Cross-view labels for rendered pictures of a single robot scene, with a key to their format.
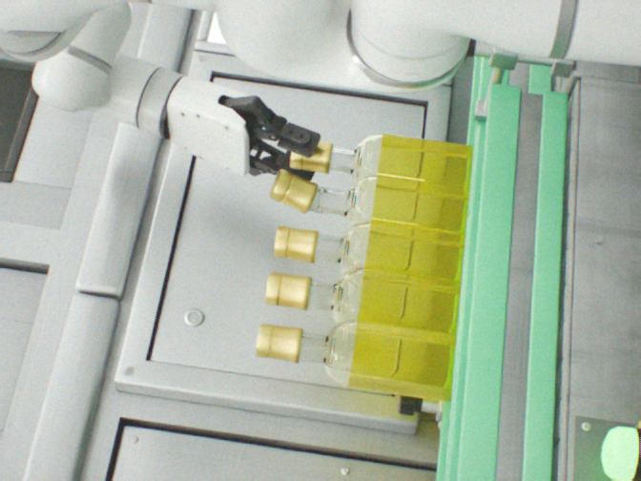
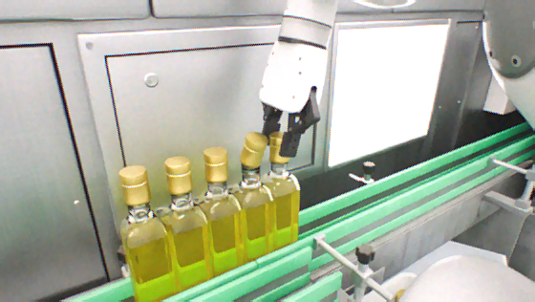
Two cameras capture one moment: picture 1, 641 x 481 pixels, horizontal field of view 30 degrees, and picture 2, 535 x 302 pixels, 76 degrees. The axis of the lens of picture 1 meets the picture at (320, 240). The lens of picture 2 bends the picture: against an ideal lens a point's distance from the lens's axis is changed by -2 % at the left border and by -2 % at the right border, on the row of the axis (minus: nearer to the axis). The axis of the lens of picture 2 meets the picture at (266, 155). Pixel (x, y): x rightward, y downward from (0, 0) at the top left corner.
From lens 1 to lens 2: 86 cm
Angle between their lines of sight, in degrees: 26
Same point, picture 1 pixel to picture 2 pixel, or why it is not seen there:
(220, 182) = (251, 66)
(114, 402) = (63, 34)
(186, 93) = (316, 59)
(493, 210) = not seen: outside the picture
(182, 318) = (148, 72)
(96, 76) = not seen: outside the picture
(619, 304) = not seen: outside the picture
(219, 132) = (288, 90)
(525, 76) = (338, 245)
